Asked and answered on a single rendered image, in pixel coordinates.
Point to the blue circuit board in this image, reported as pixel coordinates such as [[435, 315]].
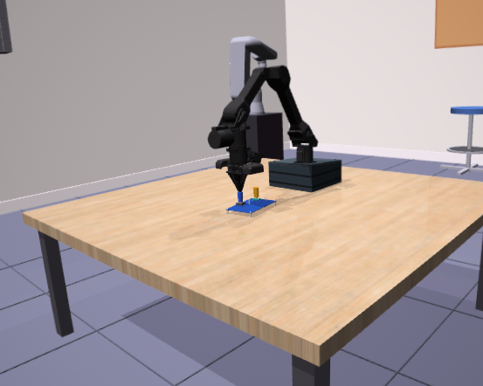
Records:
[[251, 205]]

